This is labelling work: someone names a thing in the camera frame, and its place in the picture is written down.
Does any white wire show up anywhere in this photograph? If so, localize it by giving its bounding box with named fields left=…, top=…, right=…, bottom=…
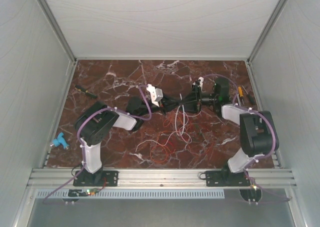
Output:
left=134, top=109, right=203, bottom=155

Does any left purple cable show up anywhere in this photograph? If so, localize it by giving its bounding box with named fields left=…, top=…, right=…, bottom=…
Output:
left=42, top=84, right=153, bottom=205

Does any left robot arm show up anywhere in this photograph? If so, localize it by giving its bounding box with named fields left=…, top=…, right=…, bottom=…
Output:
left=74, top=95, right=180, bottom=186

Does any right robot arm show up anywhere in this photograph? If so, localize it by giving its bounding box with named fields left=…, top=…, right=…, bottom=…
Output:
left=179, top=74, right=279, bottom=186

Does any blue plastic fitting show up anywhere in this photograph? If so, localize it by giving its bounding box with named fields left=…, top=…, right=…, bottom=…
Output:
left=49, top=132, right=70, bottom=150

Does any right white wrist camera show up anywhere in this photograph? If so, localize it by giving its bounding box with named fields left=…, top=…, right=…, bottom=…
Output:
left=192, top=76, right=204, bottom=91

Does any silver wrench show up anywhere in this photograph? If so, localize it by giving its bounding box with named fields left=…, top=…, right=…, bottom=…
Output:
left=237, top=93, right=244, bottom=106

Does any aluminium front rail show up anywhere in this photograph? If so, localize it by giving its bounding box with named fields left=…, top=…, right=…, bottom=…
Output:
left=27, top=168, right=297, bottom=189

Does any long white zip tie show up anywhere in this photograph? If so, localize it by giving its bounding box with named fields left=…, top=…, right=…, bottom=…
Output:
left=174, top=93, right=187, bottom=137

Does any small circuit board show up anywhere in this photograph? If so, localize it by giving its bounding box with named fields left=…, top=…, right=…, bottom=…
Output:
left=85, top=188, right=100, bottom=196

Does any yellow handled screwdriver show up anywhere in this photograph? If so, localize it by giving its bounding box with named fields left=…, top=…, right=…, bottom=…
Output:
left=237, top=86, right=244, bottom=98

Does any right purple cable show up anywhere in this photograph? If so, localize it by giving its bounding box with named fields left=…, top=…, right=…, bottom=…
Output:
left=201, top=73, right=293, bottom=203

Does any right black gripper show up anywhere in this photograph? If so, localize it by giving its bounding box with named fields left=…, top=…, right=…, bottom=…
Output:
left=178, top=85, right=218, bottom=114

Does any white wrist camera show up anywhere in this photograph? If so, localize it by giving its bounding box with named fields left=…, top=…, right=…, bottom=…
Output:
left=146, top=84, right=163, bottom=107
left=192, top=76, right=204, bottom=91

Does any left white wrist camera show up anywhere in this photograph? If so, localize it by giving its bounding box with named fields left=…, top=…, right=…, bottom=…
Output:
left=146, top=84, right=163, bottom=107

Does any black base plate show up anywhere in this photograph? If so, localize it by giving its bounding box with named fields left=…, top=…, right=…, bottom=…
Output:
left=73, top=169, right=119, bottom=187
left=204, top=170, right=251, bottom=187

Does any slotted grey cable duct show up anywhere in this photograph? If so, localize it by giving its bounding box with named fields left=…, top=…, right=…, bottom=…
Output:
left=35, top=189, right=225, bottom=200

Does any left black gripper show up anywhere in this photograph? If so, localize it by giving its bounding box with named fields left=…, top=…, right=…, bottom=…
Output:
left=138, top=93, right=180, bottom=118

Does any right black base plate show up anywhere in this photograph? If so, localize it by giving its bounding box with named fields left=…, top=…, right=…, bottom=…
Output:
left=204, top=170, right=251, bottom=187

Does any purple cable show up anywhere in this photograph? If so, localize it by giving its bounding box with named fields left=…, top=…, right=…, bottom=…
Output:
left=42, top=84, right=153, bottom=205
left=201, top=73, right=293, bottom=203

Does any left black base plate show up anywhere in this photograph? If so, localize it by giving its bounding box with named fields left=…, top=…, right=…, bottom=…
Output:
left=73, top=169, right=119, bottom=187

